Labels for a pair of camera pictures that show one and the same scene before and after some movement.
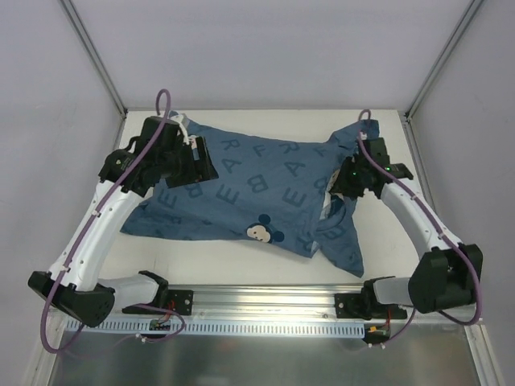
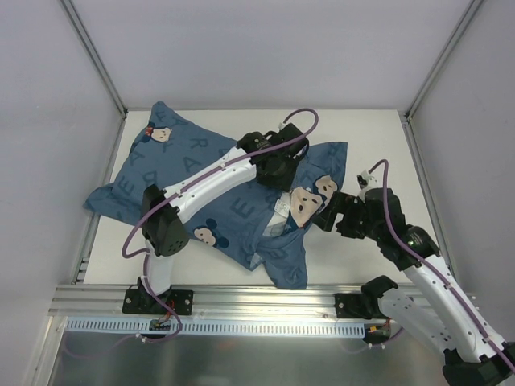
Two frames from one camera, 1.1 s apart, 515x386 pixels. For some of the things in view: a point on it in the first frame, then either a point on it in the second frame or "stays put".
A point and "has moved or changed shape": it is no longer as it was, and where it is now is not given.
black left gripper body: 205,159 to 278,173
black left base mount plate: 178,301 stays put
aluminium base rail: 253,302 stays put
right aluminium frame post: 466,18 stays put
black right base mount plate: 365,306 stays put
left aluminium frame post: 88,44 stays put
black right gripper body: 340,182 to 335,211
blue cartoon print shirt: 270,191 has moved or changed shape
